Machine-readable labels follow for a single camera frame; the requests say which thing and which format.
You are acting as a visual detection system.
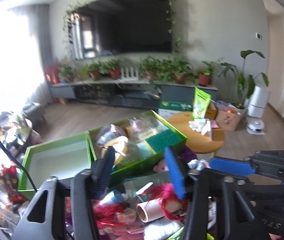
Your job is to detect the green box with clutter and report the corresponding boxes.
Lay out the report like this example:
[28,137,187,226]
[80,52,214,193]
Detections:
[88,111,186,186]

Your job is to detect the small pink teddy bear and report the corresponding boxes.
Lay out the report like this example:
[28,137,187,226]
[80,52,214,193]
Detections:
[153,159,169,173]

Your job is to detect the purple fuzzy cloth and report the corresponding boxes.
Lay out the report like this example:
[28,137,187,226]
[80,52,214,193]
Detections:
[179,145,197,163]

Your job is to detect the empty green box lid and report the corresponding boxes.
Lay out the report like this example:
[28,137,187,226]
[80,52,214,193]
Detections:
[23,132,95,189]

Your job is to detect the green scouring pad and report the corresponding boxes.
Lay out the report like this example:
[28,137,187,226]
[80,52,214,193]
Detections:
[145,129,182,154]

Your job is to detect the round wooden side table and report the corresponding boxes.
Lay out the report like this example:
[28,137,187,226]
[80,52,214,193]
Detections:
[167,112,225,154]

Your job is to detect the white robot vacuum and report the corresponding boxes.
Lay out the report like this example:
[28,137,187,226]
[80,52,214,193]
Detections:
[246,116,265,135]

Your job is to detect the cardboard tape roll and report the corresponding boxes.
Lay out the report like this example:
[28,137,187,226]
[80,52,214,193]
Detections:
[136,199,164,223]

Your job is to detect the red pink feather toy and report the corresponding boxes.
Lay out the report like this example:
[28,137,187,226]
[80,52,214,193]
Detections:
[92,183,189,229]

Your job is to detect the brown cardboard box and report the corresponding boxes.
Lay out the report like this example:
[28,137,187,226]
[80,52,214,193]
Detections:
[214,100,247,131]

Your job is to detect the white gloves on table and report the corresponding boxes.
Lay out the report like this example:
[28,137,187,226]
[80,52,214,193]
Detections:
[189,119,211,134]

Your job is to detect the white air purifier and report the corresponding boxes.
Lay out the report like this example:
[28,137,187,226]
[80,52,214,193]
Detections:
[247,86,271,118]

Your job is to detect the green white carton box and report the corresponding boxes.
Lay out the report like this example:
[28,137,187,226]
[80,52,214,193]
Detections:
[158,101,192,120]

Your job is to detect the green snack bag standing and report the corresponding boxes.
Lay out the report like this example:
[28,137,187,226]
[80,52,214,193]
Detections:
[192,88,211,119]

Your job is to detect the grey tv cabinet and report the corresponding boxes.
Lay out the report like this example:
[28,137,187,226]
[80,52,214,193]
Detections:
[50,78,220,110]

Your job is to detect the tall leafy floor plant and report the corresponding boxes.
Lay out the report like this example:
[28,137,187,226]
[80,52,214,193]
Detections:
[219,49,269,109]

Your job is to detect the grey ottoman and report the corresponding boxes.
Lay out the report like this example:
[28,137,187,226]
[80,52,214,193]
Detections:
[22,102,47,128]

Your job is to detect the cluttered glass coffee table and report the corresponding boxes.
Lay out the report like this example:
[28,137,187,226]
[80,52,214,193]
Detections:
[0,112,32,157]

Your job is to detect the white wifi router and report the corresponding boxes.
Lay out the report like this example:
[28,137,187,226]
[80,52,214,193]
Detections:
[120,67,139,81]

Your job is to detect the potted plant red pot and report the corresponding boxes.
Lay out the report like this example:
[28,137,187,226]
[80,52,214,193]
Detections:
[85,61,104,80]
[58,61,74,83]
[105,59,122,79]
[196,61,217,87]

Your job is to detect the black camera cable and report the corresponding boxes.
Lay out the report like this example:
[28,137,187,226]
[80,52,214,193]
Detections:
[0,116,39,193]

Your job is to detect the large wall television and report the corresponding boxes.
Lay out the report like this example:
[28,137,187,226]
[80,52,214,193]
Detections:
[64,0,172,60]

